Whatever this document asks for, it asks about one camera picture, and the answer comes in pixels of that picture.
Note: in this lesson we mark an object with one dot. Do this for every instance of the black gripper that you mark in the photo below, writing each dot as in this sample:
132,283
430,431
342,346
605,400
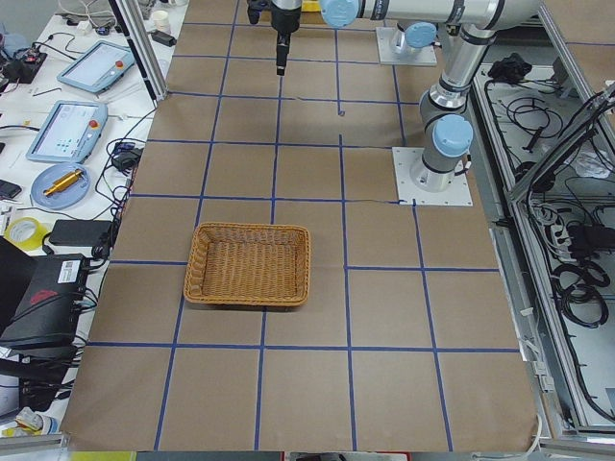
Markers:
283,20

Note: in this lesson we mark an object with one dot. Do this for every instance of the aluminium frame post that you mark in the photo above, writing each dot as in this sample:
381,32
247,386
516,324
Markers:
129,17

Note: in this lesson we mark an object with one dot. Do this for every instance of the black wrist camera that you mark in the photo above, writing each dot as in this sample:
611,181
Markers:
255,8

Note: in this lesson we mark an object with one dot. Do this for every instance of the brass cylinder tool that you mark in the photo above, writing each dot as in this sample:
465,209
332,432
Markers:
64,182

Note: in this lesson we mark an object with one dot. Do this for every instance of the white paper cup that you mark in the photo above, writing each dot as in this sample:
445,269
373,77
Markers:
161,21

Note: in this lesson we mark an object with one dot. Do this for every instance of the yellow tape roll on desk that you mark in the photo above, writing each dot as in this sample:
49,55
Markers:
26,233

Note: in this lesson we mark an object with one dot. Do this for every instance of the blue teach pendant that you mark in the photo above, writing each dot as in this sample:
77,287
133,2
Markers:
99,68
69,133

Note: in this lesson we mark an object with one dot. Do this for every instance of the lower blue teach pendant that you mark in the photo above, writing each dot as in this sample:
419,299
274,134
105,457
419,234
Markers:
69,133

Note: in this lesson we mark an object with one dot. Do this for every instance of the blue plate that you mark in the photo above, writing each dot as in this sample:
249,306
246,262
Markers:
70,197

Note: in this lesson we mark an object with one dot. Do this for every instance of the brown wicker basket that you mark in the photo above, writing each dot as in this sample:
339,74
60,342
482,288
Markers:
248,264

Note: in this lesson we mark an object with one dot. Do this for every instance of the upper blue teach pendant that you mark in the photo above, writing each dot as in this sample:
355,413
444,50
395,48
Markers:
99,68

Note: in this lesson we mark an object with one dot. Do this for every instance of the black computer box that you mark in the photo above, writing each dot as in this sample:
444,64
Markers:
39,298

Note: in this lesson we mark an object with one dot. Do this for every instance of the black power adapter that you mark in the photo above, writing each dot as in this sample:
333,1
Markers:
79,233

